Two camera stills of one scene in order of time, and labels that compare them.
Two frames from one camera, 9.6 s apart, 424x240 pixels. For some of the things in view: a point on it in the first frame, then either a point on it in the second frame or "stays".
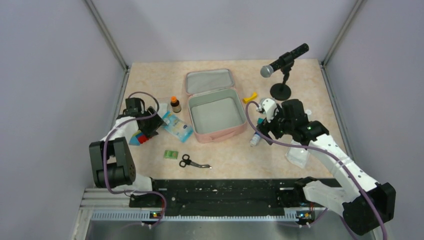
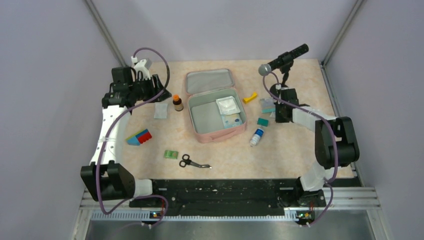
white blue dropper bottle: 255,139 stays
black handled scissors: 186,161 stays
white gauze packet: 299,157 → 227,105
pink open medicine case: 216,109 stays
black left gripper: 156,122 → 158,86
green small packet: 169,154 stays
